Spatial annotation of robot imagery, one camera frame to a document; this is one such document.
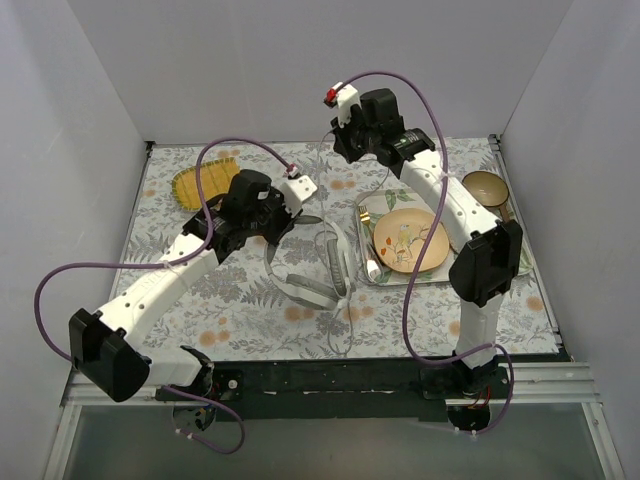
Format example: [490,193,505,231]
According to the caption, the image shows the grey headphone cable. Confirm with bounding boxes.
[314,130,361,357]

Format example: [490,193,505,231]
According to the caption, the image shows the white grey gaming headphones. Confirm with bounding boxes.
[263,215,356,311]

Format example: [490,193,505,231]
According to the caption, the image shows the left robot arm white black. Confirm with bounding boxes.
[69,169,317,402]

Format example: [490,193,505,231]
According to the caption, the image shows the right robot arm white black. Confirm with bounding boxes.
[324,83,523,398]

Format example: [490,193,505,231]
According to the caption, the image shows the floral table mat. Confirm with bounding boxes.
[126,138,559,361]

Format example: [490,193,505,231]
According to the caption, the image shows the yellow woven bamboo tray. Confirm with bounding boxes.
[170,156,240,213]

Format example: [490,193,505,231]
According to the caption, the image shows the leaf pattern serving tray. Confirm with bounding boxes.
[353,183,534,288]

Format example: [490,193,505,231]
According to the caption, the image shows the beige bird plate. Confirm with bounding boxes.
[373,208,450,273]

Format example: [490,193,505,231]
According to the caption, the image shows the gold fork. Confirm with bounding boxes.
[358,205,382,283]

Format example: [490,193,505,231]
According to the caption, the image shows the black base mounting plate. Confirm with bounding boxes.
[154,355,496,421]

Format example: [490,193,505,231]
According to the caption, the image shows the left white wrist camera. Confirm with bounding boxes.
[279,175,318,210]

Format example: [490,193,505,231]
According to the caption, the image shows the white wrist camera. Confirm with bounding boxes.
[323,82,361,128]
[279,175,318,210]

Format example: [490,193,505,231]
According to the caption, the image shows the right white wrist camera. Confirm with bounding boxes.
[323,82,361,128]

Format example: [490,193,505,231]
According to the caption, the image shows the brown bowl with handle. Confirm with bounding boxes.
[462,171,511,222]

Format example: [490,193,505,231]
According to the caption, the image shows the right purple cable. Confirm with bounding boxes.
[344,70,512,434]

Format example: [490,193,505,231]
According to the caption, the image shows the purple cable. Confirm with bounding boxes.
[32,137,301,454]
[344,70,512,434]

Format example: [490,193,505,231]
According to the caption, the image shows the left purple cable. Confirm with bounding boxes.
[32,137,301,454]

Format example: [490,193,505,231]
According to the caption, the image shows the aluminium frame rail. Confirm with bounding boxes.
[61,362,602,407]

